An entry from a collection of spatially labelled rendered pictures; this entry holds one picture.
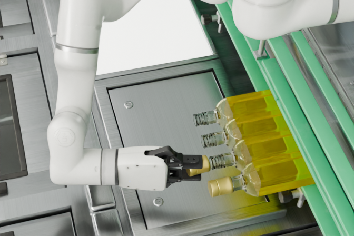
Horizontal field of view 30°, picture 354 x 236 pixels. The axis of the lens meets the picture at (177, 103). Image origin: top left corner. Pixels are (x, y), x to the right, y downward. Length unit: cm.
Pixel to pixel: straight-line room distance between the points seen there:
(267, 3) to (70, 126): 47
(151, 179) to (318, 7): 50
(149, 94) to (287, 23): 64
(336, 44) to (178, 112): 42
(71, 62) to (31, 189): 39
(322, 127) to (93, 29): 47
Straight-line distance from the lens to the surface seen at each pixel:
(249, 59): 161
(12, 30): 188
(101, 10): 128
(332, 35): 144
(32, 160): 159
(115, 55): 172
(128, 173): 132
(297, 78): 136
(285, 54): 140
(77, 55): 127
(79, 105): 139
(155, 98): 163
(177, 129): 157
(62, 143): 129
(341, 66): 138
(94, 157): 133
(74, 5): 126
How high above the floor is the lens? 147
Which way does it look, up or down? 12 degrees down
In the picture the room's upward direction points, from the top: 101 degrees counter-clockwise
